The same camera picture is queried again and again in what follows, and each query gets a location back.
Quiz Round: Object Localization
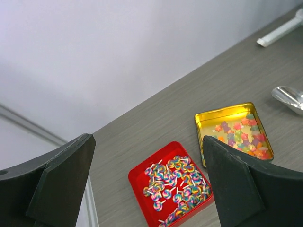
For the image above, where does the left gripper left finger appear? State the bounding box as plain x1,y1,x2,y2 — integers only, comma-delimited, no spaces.
0,134,96,227

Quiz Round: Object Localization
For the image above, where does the white clothes rack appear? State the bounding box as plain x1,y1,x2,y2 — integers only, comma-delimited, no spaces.
257,8,303,47

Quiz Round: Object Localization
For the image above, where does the red candy tin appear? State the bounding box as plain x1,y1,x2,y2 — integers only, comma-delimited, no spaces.
128,141,214,227

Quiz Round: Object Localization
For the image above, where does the gold gummy tin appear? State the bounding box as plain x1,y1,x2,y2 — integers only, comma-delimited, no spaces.
195,102,274,167

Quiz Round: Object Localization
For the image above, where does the silver metal scoop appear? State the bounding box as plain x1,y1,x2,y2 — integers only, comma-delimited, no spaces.
271,86,303,116

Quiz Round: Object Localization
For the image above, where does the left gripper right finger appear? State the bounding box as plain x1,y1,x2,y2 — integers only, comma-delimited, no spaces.
203,136,303,227

